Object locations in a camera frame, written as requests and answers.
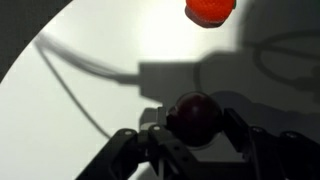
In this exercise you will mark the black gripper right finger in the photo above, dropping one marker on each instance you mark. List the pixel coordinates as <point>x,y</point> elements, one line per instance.
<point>276,156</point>

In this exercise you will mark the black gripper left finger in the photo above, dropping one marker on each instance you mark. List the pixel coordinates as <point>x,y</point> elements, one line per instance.
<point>133,153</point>

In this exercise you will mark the dark plum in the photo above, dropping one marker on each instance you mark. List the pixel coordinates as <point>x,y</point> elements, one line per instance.
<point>195,116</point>

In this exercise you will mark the red strawberry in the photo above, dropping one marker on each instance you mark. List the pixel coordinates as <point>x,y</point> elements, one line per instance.
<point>210,11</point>

